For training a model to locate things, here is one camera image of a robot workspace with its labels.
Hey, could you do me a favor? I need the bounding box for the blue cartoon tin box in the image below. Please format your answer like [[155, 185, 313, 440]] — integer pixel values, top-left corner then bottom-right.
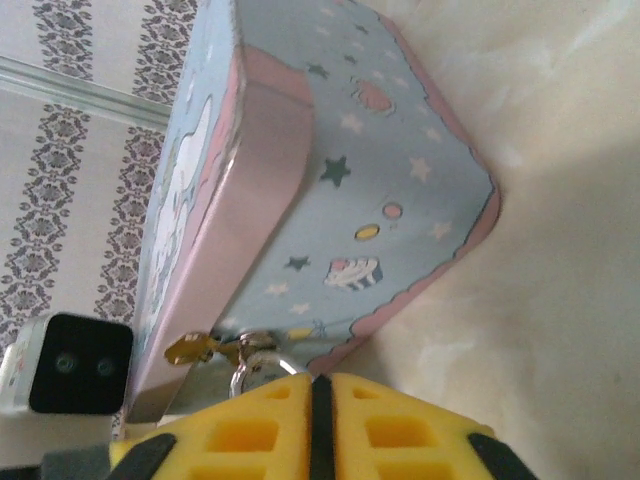
[[121, 0, 504, 427]]

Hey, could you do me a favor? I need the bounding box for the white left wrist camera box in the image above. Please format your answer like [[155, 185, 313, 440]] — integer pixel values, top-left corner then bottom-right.
[[0, 311, 135, 452]]

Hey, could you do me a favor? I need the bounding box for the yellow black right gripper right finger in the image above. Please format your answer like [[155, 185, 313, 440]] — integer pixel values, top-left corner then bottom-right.
[[328, 372, 532, 480]]

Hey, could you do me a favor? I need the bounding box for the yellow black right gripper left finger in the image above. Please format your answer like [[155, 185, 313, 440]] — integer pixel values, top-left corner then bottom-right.
[[106, 373, 317, 480]]

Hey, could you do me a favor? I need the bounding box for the aluminium frame post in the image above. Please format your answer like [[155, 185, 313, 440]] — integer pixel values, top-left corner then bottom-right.
[[0, 53, 175, 122]]

